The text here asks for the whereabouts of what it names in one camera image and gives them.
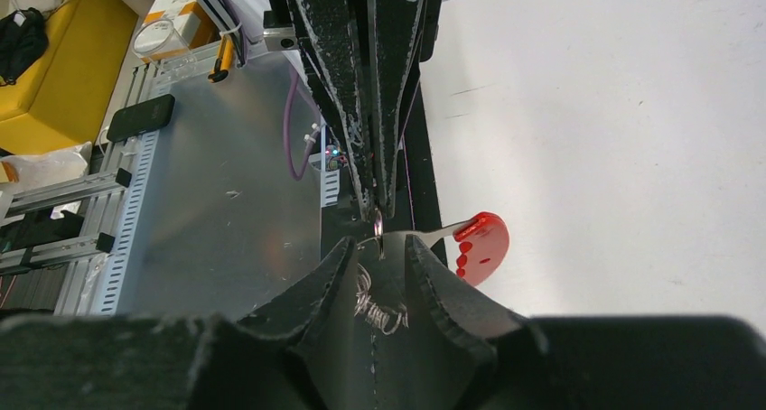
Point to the black flat device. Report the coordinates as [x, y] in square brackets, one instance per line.
[147, 116]

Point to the orange white cardboard box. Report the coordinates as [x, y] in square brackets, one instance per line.
[189, 18]

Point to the aluminium extrusion rail frame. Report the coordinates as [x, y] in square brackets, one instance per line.
[160, 184]

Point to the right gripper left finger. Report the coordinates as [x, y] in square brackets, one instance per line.
[304, 337]

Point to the red handled metal keyring holder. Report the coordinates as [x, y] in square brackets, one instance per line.
[483, 241]

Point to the yellow sofa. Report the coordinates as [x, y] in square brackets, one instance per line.
[62, 99]

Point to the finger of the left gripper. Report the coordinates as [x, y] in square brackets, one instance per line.
[329, 45]
[393, 33]

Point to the black bag on sofa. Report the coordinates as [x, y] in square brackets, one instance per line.
[23, 42]

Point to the clear plastic cup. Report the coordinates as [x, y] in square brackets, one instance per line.
[161, 44]

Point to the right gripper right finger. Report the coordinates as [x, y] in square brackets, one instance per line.
[455, 333]

